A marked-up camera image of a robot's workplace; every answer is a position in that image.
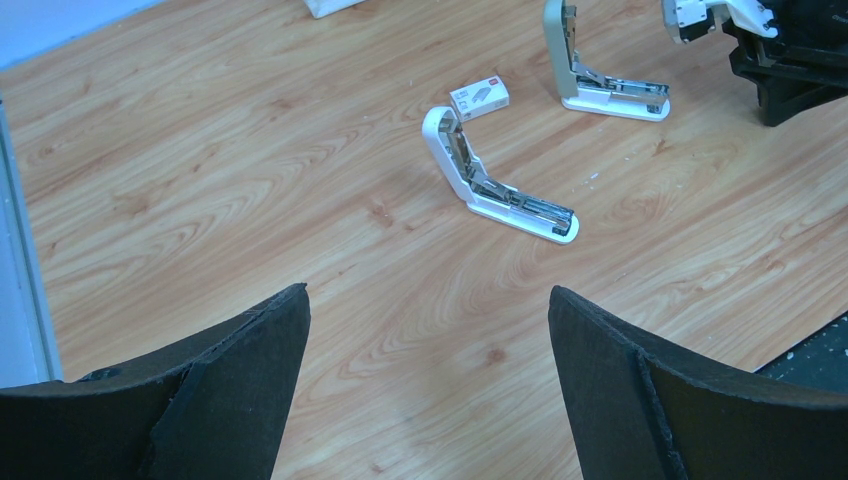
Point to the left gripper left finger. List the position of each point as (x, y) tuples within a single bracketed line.
[(213, 405)]

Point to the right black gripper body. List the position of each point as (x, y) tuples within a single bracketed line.
[(803, 67)]

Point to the white stapler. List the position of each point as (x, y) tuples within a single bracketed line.
[(444, 135)]

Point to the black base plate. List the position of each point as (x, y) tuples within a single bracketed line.
[(819, 361)]

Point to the white staples box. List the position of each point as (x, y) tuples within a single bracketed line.
[(480, 98)]

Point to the grey stapler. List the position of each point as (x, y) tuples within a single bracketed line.
[(583, 89)]

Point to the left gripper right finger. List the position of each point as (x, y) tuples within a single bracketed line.
[(642, 407)]

